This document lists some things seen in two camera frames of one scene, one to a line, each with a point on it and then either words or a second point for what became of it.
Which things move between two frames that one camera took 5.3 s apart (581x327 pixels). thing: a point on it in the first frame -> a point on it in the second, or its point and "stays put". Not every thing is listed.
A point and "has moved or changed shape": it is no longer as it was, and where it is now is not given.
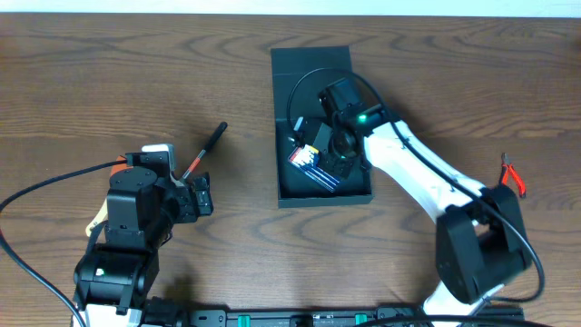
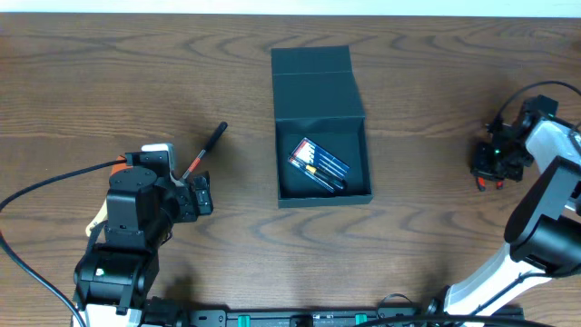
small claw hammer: (218, 135) stays put
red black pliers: (506, 166) has moved or changed shape
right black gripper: (340, 170) -> (481, 164)
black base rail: (354, 317) stays put
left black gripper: (195, 200) stays put
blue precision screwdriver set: (306, 159) stays put
